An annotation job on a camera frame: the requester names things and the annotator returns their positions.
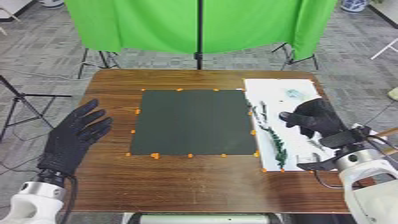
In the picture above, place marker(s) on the small green sprig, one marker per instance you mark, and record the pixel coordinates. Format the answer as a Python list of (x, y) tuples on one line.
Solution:
[(264, 111)]

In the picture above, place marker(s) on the pale blue flower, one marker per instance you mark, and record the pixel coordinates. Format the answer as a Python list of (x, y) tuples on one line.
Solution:
[(294, 94)]

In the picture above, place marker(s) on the long green sprig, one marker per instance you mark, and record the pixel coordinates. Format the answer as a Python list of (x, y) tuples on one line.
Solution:
[(278, 143)]

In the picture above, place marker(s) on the black tripod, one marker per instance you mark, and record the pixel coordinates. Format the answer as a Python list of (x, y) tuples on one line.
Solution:
[(24, 100)]

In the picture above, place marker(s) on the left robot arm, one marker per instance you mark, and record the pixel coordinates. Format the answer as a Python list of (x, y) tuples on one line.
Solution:
[(37, 203)]

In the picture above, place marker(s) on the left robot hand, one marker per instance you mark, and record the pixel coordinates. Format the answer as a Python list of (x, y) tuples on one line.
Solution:
[(72, 140)]

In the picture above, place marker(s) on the pale grey bar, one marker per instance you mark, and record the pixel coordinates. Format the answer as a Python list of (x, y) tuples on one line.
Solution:
[(205, 219)]

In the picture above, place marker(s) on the black backdrop stand pole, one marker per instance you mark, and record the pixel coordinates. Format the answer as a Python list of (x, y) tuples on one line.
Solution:
[(200, 33)]

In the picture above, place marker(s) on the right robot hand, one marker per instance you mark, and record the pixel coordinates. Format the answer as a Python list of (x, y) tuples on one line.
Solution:
[(317, 116)]

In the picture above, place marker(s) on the white sheet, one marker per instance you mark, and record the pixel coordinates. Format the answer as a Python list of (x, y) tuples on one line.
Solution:
[(276, 110)]

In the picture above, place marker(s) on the dark mat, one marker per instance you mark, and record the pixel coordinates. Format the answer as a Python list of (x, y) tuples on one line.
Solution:
[(195, 122)]

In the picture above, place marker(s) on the black stand legs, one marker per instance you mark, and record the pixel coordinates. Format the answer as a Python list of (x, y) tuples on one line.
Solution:
[(294, 56), (104, 60)]

